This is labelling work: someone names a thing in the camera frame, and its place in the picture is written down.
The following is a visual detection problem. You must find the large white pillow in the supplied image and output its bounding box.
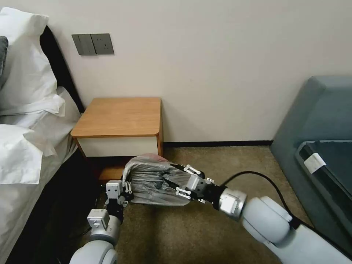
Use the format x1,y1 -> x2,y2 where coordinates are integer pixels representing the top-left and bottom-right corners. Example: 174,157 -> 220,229
0,6 -> 66,117

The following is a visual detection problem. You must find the grey wall socket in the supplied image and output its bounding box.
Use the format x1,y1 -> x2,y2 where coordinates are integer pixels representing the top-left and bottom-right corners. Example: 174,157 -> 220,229
90,33 -> 115,55

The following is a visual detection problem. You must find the black bed base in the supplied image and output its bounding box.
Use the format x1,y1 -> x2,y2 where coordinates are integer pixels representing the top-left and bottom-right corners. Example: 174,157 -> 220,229
26,147 -> 108,264

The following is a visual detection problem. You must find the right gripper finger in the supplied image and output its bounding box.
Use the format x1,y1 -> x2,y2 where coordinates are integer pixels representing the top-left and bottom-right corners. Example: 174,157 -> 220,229
162,178 -> 206,204
170,163 -> 203,177

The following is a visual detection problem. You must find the small pink trash can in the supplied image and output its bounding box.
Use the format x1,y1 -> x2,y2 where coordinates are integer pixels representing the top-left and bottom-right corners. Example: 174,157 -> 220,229
129,153 -> 190,206

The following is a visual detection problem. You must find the white bin label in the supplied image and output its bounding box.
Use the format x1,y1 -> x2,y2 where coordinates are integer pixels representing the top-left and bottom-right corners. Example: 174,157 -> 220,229
303,153 -> 327,174

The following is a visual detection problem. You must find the translucent grey garbage bag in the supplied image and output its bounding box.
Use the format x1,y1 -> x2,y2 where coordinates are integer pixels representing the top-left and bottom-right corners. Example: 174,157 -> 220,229
122,153 -> 194,207

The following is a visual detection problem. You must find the wooden nightstand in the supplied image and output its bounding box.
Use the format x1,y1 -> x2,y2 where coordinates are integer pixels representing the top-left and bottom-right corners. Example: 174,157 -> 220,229
70,96 -> 164,181

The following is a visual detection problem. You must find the grey cushion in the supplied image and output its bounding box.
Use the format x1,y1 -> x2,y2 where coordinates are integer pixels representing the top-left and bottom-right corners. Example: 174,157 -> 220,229
0,36 -> 9,91

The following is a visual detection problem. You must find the teal fabric sofa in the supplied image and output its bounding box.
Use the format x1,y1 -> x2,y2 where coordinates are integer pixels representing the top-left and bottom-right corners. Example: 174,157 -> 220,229
269,76 -> 352,249

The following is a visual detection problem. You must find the grey wall switch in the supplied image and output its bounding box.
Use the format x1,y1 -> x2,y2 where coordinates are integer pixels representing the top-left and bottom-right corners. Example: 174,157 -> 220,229
71,34 -> 96,56

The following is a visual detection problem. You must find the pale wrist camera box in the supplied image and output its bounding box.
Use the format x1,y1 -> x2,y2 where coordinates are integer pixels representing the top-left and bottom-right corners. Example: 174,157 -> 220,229
106,180 -> 122,199
187,175 -> 206,193

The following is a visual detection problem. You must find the black bed headboard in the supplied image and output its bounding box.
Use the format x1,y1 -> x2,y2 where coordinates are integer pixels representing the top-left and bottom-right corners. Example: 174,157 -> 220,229
39,25 -> 85,114

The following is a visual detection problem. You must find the black baseboard strip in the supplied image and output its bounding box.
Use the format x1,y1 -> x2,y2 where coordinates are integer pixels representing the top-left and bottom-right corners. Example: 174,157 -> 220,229
163,140 -> 273,148

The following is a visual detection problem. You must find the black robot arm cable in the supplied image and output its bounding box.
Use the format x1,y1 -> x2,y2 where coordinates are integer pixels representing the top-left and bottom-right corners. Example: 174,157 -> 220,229
221,171 -> 301,229

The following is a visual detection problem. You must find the dark teal storage bin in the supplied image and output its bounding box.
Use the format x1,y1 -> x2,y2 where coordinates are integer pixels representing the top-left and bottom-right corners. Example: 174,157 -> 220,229
294,139 -> 352,224

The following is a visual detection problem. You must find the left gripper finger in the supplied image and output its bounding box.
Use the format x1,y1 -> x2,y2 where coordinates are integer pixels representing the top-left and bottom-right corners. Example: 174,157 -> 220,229
124,176 -> 136,204
102,182 -> 110,206

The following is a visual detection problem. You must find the white bed sheet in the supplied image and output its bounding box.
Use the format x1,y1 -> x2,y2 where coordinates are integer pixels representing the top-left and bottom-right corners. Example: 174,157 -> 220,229
0,86 -> 86,264

